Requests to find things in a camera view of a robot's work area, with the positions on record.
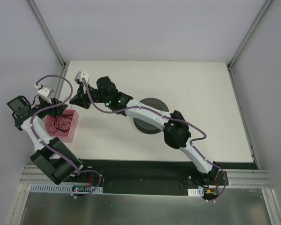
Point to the aluminium frame post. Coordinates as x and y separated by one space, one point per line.
245 40
45 30

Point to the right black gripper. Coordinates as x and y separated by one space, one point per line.
85 98

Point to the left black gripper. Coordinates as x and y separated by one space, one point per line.
56 106

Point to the left white cable duct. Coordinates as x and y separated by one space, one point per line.
64 189

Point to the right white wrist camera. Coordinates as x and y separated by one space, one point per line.
80 76

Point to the front aluminium rail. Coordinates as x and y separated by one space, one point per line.
31 174

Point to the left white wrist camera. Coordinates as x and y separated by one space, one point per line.
44 91

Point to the left aluminium frame post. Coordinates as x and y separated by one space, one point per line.
45 30

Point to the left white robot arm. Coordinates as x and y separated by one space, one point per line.
51 155

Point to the right aluminium frame post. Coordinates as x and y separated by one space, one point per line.
245 40

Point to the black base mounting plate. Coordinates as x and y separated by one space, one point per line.
134 177

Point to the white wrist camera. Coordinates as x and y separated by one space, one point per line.
44 91
80 76

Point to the pink plastic box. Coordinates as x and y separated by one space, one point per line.
63 126

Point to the black cable spool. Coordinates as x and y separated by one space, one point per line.
145 127

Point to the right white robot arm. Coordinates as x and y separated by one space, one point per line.
178 133

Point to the shiny metal sheet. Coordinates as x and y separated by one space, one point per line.
236 206

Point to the white cable duct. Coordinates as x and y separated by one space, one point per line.
64 189
196 192

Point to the right white cable duct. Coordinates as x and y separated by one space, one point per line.
196 192

